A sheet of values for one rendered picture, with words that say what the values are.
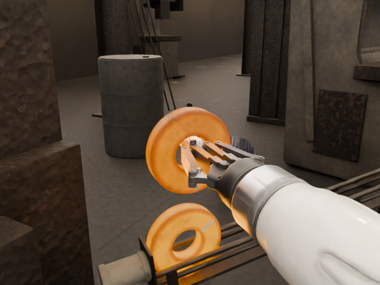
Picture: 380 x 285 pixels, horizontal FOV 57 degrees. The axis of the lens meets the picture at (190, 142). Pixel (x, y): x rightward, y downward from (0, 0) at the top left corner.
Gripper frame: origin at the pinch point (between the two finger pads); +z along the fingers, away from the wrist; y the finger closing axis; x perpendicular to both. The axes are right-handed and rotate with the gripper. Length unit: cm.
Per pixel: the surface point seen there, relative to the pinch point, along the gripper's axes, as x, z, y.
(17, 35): 16.7, 25.4, -25.0
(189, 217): -15.7, 0.3, 0.3
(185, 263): -24.4, -2.0, -1.5
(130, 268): -23.4, -0.2, -11.8
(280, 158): -102, 176, 177
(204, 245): -23.1, -0.1, 3.7
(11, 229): -12.5, 4.3, -30.3
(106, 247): -98, 106, 3
